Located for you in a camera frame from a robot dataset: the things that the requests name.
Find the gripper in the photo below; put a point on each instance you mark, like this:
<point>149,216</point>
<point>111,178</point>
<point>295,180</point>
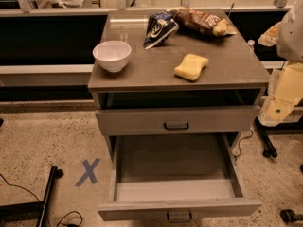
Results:
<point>292,37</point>

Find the yellow sponge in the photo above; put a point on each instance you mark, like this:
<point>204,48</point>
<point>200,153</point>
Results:
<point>191,66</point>

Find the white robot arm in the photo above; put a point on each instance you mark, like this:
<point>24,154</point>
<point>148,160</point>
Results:
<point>287,35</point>

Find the grey drawer cabinet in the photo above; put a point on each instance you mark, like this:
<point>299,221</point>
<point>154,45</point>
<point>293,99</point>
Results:
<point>191,84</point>

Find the open grey bottom drawer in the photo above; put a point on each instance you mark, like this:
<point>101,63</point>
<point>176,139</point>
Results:
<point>176,177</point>

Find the grey middle drawer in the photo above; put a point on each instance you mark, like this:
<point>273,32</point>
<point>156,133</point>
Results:
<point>176,120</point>

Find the black stand leg right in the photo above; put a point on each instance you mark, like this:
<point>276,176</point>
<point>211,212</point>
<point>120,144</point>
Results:
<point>282,128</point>

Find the black stand leg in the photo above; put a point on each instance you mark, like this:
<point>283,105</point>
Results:
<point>32,210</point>
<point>282,128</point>

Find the brown chip bag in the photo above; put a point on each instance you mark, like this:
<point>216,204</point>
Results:
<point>202,22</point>

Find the black caster wheel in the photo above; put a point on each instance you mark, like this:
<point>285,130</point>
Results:
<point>288,215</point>

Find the blue chip bag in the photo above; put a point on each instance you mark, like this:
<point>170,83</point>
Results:
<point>160,26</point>

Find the white bowl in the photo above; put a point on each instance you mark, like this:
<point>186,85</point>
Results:
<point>112,56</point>

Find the blue tape cross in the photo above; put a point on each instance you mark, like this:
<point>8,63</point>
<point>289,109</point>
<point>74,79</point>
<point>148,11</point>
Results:
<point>88,172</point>

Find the black stand leg left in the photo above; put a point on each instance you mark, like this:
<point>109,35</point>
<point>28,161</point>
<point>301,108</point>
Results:
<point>32,210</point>

